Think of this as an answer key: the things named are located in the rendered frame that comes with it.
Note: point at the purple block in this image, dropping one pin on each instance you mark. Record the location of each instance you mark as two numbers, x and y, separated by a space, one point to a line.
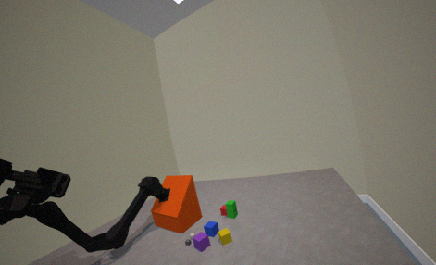
201 241

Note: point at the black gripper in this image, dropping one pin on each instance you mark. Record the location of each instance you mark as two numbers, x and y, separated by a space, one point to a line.
52 183

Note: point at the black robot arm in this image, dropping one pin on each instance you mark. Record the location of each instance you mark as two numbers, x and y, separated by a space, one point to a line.
48 213

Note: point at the green block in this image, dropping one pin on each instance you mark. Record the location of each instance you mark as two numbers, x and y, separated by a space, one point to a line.
232 214
231 205

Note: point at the yellow cube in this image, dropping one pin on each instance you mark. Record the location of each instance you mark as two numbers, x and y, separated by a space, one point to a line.
225 236

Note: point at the blue block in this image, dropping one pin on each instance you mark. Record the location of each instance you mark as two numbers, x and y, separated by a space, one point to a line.
211 228

